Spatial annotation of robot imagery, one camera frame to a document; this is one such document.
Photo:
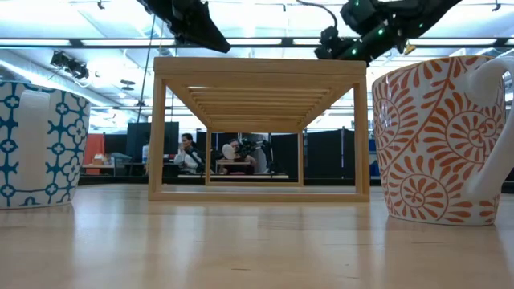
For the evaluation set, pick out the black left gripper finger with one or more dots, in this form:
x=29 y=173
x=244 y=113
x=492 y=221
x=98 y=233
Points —
x=205 y=38

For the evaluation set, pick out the white mug orange floral pattern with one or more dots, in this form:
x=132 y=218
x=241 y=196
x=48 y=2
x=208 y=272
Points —
x=421 y=140

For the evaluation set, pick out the white mug blue lattice pattern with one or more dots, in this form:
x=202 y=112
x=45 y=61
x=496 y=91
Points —
x=60 y=140

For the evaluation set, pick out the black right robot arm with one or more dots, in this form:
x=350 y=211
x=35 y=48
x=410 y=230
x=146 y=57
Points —
x=401 y=20

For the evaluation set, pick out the wooden slatted rack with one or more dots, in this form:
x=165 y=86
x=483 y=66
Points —
x=257 y=66

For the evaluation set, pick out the yellow hanging tag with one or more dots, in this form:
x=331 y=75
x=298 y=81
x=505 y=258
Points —
x=410 y=49

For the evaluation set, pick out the black partition panel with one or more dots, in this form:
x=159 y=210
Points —
x=321 y=154
x=132 y=144

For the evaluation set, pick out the black ceiling-hung device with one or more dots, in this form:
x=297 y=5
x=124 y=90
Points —
x=70 y=65

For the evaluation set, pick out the person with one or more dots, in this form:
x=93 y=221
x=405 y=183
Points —
x=186 y=158
x=239 y=164

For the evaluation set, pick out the distant wooden-top workbench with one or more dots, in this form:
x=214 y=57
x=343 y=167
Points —
x=233 y=162

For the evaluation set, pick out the red fabric panel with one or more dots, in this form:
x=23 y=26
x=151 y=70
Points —
x=94 y=148

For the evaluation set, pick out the black aluminium table frame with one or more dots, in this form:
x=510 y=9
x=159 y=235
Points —
x=116 y=181

